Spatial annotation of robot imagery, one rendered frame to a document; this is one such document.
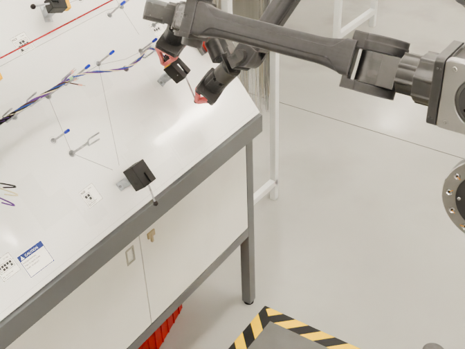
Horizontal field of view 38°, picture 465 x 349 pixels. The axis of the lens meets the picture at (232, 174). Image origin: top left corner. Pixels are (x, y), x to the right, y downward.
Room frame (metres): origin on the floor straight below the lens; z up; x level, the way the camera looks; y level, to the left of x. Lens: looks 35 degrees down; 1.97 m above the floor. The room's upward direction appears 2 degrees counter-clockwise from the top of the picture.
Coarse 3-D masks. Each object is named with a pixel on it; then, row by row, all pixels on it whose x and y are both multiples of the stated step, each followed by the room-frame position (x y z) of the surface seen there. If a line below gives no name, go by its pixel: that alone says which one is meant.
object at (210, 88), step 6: (210, 72) 1.76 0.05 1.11; (204, 78) 1.73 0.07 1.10; (210, 78) 1.70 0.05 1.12; (204, 84) 1.72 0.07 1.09; (210, 84) 1.70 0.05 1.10; (216, 84) 1.69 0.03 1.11; (222, 84) 1.69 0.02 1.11; (198, 90) 1.69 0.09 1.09; (204, 90) 1.70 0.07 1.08; (210, 90) 1.70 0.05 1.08; (216, 90) 1.70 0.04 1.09; (222, 90) 1.71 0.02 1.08; (204, 96) 1.69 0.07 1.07; (210, 96) 1.69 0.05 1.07; (216, 96) 1.70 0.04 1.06; (210, 102) 1.68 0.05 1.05
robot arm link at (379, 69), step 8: (368, 56) 1.07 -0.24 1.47; (376, 56) 1.06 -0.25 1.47; (384, 56) 1.04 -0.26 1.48; (392, 56) 1.04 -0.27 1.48; (360, 64) 1.07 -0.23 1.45; (368, 64) 1.06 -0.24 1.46; (376, 64) 1.05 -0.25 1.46; (384, 64) 1.04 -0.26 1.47; (392, 64) 1.03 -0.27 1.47; (360, 72) 1.06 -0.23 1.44; (368, 72) 1.05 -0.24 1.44; (376, 72) 1.04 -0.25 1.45; (384, 72) 1.03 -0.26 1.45; (392, 72) 1.02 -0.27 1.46; (360, 80) 1.05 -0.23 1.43; (368, 80) 1.04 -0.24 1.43; (376, 80) 1.03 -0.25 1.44; (384, 80) 1.02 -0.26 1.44; (392, 80) 1.01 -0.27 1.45; (392, 88) 1.01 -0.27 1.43
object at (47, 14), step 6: (48, 0) 1.69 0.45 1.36; (54, 0) 1.70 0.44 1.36; (60, 0) 1.71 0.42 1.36; (30, 6) 1.67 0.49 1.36; (36, 6) 1.67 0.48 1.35; (42, 6) 1.74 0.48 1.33; (48, 6) 1.69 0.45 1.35; (54, 6) 1.68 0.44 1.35; (60, 6) 1.69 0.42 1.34; (66, 6) 1.70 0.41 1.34; (42, 12) 1.73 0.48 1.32; (48, 12) 1.69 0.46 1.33; (54, 12) 1.70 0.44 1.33; (60, 12) 1.71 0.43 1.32; (48, 18) 1.73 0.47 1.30
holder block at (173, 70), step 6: (180, 60) 1.78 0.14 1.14; (168, 66) 1.76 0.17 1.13; (174, 66) 1.75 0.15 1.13; (186, 66) 1.78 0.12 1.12; (168, 72) 1.76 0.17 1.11; (174, 72) 1.75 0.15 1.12; (180, 72) 1.75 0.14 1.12; (186, 72) 1.77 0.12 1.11; (174, 78) 1.76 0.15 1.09; (180, 78) 1.75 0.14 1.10
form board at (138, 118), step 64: (0, 0) 1.68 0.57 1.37; (0, 64) 1.54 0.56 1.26; (64, 64) 1.65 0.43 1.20; (128, 64) 1.77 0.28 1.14; (192, 64) 1.91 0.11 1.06; (0, 128) 1.41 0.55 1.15; (64, 128) 1.51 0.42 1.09; (128, 128) 1.61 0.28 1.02; (192, 128) 1.74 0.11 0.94; (0, 192) 1.29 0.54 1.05; (64, 192) 1.37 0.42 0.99; (128, 192) 1.47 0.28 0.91; (0, 256) 1.17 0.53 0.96; (64, 256) 1.25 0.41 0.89; (0, 320) 1.06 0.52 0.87
